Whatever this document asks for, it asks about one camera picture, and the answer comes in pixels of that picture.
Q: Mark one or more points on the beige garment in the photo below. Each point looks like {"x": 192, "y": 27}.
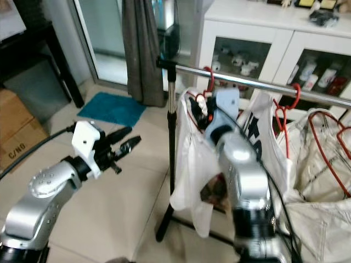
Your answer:
{"x": 318, "y": 219}

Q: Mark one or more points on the black desk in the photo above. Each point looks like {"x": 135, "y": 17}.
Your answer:
{"x": 33, "y": 46}

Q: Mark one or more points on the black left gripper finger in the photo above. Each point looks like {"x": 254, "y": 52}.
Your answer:
{"x": 128, "y": 147}
{"x": 119, "y": 135}

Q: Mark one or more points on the small black device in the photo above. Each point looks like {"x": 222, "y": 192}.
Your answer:
{"x": 323, "y": 18}

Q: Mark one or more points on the white glass-door cabinet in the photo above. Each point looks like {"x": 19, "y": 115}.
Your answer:
{"x": 279, "y": 33}

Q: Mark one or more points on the white shirt with black print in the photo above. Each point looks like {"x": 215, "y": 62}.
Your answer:
{"x": 266, "y": 137}

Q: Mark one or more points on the glass sliding door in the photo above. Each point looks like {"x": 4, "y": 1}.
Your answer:
{"x": 104, "y": 38}

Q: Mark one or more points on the white shirt with brown print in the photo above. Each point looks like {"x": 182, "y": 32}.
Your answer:
{"x": 189, "y": 164}

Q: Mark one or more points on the white appliance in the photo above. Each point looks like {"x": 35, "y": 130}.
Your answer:
{"x": 11, "y": 22}

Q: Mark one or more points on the printed brown cardboard box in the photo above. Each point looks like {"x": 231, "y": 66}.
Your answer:
{"x": 16, "y": 131}

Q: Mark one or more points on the chrome and black clothes rack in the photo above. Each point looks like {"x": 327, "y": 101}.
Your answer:
{"x": 252, "y": 81}

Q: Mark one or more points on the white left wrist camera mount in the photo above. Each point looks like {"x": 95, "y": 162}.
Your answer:
{"x": 86, "y": 142}

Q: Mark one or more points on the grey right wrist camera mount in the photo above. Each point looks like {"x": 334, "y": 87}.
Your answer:
{"x": 226, "y": 109}

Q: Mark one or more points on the teal floor mat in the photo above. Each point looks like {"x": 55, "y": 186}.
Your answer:
{"x": 112, "y": 108}

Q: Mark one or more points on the grey curtain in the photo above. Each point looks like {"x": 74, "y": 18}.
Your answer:
{"x": 142, "y": 55}

